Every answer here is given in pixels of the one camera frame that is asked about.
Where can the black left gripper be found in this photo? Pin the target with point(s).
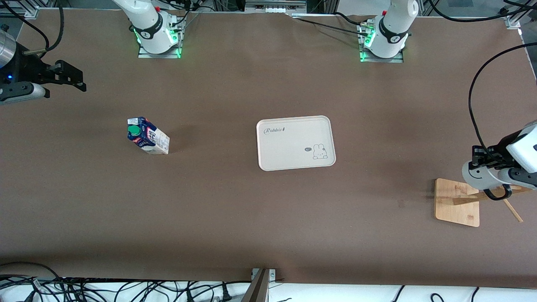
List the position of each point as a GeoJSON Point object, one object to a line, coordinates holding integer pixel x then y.
{"type": "Point", "coordinates": [491, 154]}

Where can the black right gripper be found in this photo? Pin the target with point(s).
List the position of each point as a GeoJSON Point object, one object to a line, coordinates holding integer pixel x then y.
{"type": "Point", "coordinates": [28, 69]}

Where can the blue white milk carton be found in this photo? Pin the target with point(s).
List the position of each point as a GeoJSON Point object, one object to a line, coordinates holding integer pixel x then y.
{"type": "Point", "coordinates": [151, 140]}

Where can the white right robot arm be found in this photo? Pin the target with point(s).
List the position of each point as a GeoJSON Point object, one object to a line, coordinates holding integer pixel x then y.
{"type": "Point", "coordinates": [147, 21]}

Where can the wooden cup rack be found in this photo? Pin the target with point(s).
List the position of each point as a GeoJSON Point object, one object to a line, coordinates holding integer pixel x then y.
{"type": "Point", "coordinates": [455, 207]}

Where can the brown table cover sheet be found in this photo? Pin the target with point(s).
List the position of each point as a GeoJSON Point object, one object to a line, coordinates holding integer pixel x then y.
{"type": "Point", "coordinates": [209, 209]}

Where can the cream rabbit print tray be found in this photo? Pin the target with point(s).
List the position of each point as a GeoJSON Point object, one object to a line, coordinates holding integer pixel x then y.
{"type": "Point", "coordinates": [285, 153]}

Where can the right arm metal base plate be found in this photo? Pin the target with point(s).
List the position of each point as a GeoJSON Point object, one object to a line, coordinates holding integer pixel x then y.
{"type": "Point", "coordinates": [144, 55]}

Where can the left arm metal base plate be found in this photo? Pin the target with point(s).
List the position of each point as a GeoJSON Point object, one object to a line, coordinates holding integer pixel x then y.
{"type": "Point", "coordinates": [398, 60]}

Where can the aluminium corner bracket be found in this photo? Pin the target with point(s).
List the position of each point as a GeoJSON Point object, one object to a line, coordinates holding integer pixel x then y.
{"type": "Point", "coordinates": [510, 22]}

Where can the grey metal rail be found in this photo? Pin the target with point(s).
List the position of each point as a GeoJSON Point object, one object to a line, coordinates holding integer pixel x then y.
{"type": "Point", "coordinates": [275, 6]}

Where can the small metal table bracket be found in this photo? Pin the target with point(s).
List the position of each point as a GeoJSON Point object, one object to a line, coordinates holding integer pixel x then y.
{"type": "Point", "coordinates": [272, 274]}

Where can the dark metal post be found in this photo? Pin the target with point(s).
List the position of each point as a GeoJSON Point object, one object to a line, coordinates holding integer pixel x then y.
{"type": "Point", "coordinates": [256, 291]}

